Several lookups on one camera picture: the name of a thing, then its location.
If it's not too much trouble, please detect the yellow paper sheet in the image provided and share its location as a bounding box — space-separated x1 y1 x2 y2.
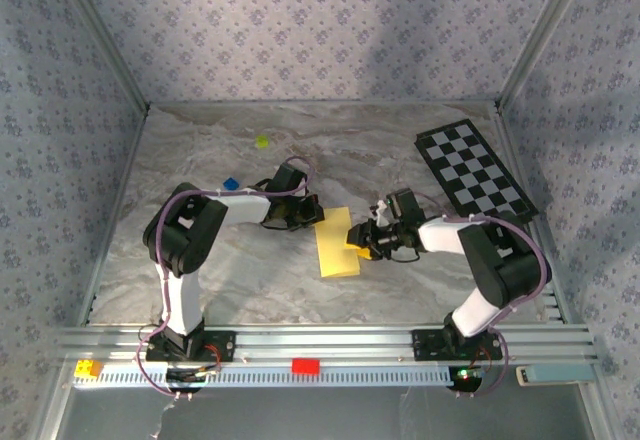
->
313 206 361 279

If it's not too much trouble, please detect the black and white checkerboard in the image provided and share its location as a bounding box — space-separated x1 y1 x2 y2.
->
413 118 541 226

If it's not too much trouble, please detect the small black circuit board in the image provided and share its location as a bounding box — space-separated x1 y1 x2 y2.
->
446 365 487 392
166 367 221 395

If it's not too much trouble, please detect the yellow and orange block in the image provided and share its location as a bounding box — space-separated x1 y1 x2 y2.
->
73 359 105 379

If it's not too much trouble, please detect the aluminium mounting rail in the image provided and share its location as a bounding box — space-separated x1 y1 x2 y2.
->
54 324 599 367

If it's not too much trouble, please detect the aluminium table back rail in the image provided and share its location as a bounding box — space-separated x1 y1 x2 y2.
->
147 100 501 109

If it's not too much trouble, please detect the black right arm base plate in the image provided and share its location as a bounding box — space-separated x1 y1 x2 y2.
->
411 328 504 362

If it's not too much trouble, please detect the white slotted cable duct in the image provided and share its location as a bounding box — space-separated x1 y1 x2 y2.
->
72 362 485 389

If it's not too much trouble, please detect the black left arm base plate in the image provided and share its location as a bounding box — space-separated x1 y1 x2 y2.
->
144 329 237 364

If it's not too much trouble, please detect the aluminium table side rail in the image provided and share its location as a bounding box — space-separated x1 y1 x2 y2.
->
497 104 569 324
77 107 151 329

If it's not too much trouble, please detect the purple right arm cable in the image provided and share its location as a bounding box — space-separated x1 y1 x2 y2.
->
412 190 553 401

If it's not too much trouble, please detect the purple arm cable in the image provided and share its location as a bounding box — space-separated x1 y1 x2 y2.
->
135 155 315 401
412 190 553 401

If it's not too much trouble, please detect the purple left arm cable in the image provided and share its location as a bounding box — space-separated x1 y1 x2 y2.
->
135 155 315 401

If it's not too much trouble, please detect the aluminium frame post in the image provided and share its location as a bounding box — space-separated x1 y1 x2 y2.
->
52 0 151 114
496 0 599 111

